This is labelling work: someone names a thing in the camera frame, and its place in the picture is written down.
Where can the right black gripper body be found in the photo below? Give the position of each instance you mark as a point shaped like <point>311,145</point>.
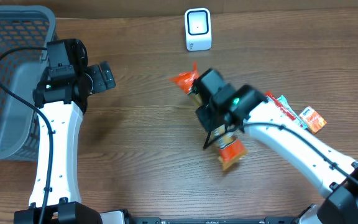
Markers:
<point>204,115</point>

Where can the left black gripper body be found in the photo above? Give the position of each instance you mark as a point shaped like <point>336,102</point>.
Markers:
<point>105,76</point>

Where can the orange pasta packet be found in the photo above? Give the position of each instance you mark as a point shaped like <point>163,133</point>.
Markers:
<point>230,148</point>

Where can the red stick snack packet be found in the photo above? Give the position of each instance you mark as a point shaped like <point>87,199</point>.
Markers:
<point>279,105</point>

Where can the teal snack packet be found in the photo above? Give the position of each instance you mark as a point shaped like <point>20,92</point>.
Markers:
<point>297,119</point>

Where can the small orange sachet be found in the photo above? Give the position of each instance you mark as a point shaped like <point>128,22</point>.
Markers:
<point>314,121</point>

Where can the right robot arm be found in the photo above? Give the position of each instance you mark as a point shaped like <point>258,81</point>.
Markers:
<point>333,174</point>

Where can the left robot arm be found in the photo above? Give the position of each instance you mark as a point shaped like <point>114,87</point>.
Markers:
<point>61,100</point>

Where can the white barcode scanner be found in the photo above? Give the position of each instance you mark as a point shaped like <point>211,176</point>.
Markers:
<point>198,31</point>

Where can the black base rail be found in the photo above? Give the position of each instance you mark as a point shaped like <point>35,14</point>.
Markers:
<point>266,220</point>

